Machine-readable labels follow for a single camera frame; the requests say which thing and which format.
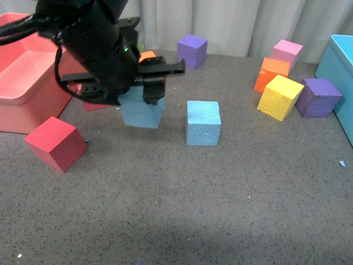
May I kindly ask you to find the light blue block dented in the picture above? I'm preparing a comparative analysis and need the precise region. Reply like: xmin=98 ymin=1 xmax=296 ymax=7
xmin=186 ymin=100 xmax=222 ymax=146

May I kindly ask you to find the red foam block front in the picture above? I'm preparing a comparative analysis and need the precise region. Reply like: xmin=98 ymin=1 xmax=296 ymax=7
xmin=24 ymin=116 xmax=87 ymax=172

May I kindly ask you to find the pink foam block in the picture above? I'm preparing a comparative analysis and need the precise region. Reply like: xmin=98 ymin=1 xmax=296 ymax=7
xmin=270 ymin=39 xmax=303 ymax=71

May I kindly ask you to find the orange foam block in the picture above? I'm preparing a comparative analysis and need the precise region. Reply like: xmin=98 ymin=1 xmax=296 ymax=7
xmin=254 ymin=57 xmax=290 ymax=93
xmin=138 ymin=51 xmax=157 ymax=63

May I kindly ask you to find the pink plastic bin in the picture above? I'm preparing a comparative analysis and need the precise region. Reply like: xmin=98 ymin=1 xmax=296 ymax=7
xmin=0 ymin=13 xmax=81 ymax=134

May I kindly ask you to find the purple foam block rear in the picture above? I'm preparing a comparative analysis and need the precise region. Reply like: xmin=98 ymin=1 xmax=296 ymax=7
xmin=176 ymin=35 xmax=208 ymax=70

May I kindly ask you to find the light blue block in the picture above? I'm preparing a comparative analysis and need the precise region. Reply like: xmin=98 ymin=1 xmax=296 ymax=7
xmin=118 ymin=86 xmax=166 ymax=129

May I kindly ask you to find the yellow foam block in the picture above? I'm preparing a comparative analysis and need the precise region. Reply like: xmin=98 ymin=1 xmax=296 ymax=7
xmin=257 ymin=75 xmax=304 ymax=121

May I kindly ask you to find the white curtain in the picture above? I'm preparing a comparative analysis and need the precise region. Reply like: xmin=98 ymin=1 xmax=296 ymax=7
xmin=0 ymin=0 xmax=353 ymax=63

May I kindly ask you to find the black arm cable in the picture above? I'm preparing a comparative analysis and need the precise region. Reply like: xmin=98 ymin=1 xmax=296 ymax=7
xmin=0 ymin=13 xmax=83 ymax=97

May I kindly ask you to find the purple foam block right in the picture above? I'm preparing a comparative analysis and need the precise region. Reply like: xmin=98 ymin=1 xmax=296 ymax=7
xmin=295 ymin=78 xmax=343 ymax=118

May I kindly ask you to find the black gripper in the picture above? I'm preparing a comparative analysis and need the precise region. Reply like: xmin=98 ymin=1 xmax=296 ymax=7
xmin=61 ymin=17 xmax=185 ymax=105

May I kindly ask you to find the orange foam block right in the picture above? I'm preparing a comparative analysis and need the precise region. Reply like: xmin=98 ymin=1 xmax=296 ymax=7
xmin=254 ymin=57 xmax=290 ymax=93

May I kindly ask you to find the orange foam block left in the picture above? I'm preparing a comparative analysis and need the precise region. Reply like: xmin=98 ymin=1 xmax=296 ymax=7
xmin=138 ymin=51 xmax=157 ymax=63

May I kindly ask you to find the red foam block rear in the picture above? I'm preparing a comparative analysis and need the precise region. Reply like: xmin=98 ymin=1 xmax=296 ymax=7
xmin=82 ymin=101 xmax=112 ymax=112

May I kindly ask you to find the teal plastic bin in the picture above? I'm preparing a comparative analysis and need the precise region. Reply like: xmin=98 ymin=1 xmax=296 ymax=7
xmin=315 ymin=34 xmax=352 ymax=143

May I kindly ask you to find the red foam block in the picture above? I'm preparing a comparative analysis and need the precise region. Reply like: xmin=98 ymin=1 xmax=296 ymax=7
xmin=82 ymin=101 xmax=112 ymax=112
xmin=24 ymin=116 xmax=87 ymax=172

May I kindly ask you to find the purple foam block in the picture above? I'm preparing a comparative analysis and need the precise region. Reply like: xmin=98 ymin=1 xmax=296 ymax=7
xmin=176 ymin=35 xmax=208 ymax=70
xmin=295 ymin=78 xmax=343 ymax=118

